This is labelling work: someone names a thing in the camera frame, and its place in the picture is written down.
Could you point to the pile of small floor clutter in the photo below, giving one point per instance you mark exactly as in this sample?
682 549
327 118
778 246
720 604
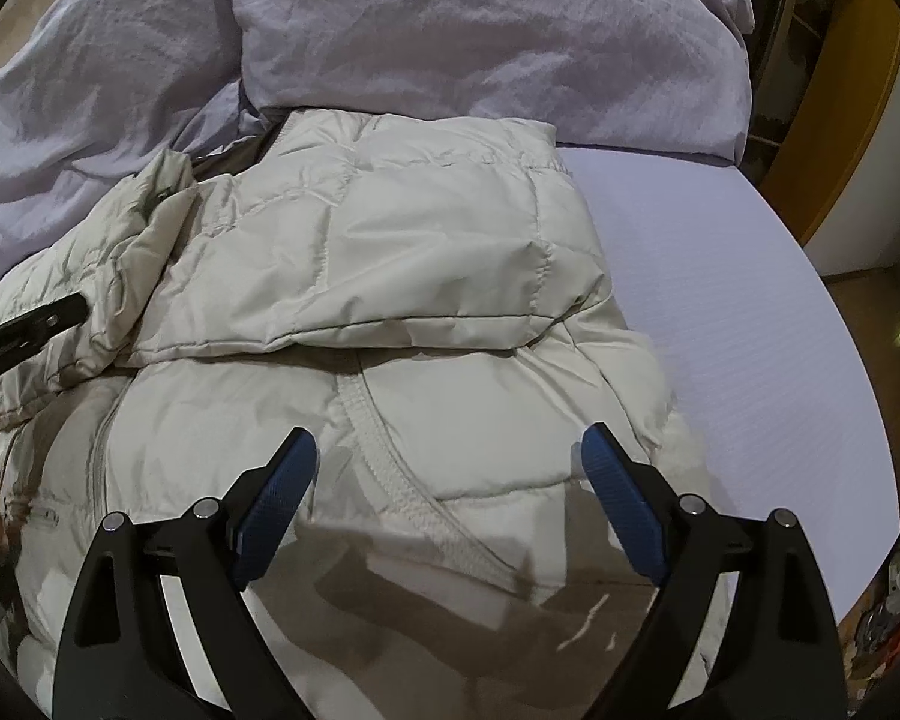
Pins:
892 600

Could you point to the large lavender pillow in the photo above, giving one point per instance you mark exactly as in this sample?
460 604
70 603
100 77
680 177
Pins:
457 30

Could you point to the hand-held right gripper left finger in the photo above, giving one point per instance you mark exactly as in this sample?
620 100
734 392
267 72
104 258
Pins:
274 499

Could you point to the orange wooden door frame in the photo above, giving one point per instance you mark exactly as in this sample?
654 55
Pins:
862 112

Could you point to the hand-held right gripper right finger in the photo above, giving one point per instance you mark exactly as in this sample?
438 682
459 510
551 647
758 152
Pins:
626 499

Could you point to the dark wooden door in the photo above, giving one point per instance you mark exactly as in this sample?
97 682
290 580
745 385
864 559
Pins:
802 52

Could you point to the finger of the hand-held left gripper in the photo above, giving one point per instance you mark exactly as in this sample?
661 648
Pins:
30 334

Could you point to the beige puffer jacket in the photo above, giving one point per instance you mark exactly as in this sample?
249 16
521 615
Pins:
420 240

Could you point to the crumpled lavender pillow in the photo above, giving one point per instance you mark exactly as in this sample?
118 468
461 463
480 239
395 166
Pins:
82 90

